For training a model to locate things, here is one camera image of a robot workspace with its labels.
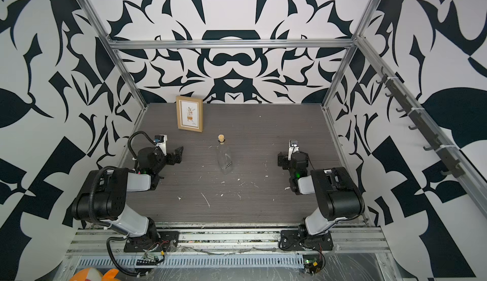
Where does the circuit board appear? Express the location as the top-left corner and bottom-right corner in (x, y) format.
(136, 253), (166, 267)
(304, 257), (326, 275)

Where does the aluminium mounting rail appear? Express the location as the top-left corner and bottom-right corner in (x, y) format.
(64, 225), (393, 255)

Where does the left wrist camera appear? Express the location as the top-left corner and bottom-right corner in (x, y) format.
(154, 135), (167, 155)

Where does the right circuit board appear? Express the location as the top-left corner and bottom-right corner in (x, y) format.
(304, 257), (326, 275)

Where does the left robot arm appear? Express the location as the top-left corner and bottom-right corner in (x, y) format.
(71, 144), (184, 242)

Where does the white slotted cable duct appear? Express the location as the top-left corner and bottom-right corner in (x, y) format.
(77, 254), (305, 269)

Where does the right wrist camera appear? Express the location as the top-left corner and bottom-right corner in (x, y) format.
(287, 140), (299, 161)

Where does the left circuit board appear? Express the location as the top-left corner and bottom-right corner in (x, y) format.
(136, 253), (166, 267)

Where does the black wall hook rack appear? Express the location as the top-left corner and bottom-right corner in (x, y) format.
(377, 74), (465, 178)

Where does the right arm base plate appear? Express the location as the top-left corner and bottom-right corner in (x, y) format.
(278, 230), (334, 251)

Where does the clear glass bottle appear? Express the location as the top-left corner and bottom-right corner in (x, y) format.
(216, 143), (233, 174)

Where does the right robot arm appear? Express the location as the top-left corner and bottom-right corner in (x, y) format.
(277, 152), (365, 237)

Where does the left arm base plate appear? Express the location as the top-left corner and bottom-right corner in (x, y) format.
(124, 231), (180, 253)

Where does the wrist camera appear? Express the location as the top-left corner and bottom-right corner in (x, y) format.
(154, 135), (167, 155)
(287, 140), (299, 161)

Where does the orange plush toy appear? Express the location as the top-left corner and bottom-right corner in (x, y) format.
(69, 268), (119, 281)

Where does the wooden picture frame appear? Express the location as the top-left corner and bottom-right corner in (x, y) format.
(176, 96), (203, 133)

